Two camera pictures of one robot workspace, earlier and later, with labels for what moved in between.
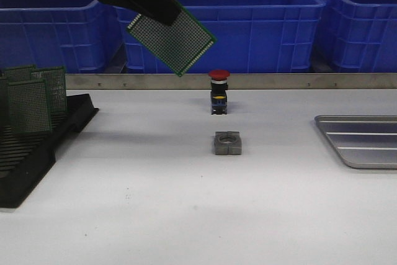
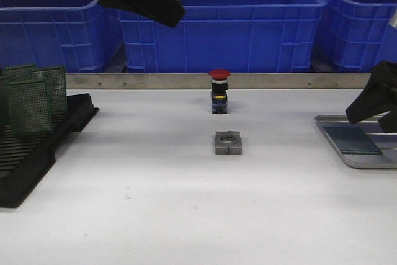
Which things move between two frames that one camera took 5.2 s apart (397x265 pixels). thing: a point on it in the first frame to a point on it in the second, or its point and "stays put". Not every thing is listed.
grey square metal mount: (227, 143) stays put
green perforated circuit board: (179, 44) to (352, 140)
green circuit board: (29, 105) stays put
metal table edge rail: (136, 81) stays put
